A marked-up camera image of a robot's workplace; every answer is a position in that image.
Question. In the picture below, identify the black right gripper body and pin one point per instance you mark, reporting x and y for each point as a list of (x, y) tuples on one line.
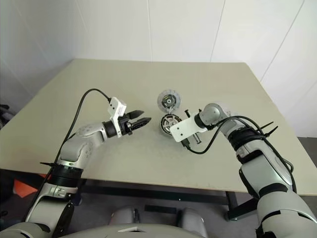
[(187, 113)]

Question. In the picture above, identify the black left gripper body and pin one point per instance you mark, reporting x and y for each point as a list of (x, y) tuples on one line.
[(125, 124)]

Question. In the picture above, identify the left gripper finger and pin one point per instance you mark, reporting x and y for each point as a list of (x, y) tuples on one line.
[(136, 114), (141, 122)]

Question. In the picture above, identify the grey round disc part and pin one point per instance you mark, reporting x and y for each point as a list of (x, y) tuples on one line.
[(168, 100)]

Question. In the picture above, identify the silver motor housing copper windings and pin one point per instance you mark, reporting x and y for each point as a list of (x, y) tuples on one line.
[(163, 131)]

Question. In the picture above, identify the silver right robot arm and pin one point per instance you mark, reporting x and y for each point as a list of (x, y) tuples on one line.
[(262, 168)]

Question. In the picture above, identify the black flat bar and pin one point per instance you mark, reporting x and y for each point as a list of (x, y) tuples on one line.
[(161, 209)]

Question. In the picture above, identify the grey rounded shape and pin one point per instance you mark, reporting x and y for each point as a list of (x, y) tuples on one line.
[(192, 221), (123, 217)]

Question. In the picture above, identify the silver robot torso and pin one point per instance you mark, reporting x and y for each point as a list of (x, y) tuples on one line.
[(133, 233)]

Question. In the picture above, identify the orange object under table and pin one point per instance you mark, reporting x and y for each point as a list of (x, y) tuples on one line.
[(22, 188)]

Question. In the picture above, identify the black equipment beside table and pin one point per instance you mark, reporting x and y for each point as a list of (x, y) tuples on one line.
[(3, 116)]

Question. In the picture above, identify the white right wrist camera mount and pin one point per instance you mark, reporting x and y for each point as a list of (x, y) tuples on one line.
[(184, 129)]

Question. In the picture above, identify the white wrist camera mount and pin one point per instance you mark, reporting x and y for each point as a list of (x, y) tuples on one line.
[(184, 129), (116, 105)]

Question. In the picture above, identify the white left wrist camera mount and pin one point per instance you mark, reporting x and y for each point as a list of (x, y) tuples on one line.
[(116, 105)]

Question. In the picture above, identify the black metal table frame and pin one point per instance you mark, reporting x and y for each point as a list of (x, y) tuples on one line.
[(148, 191)]

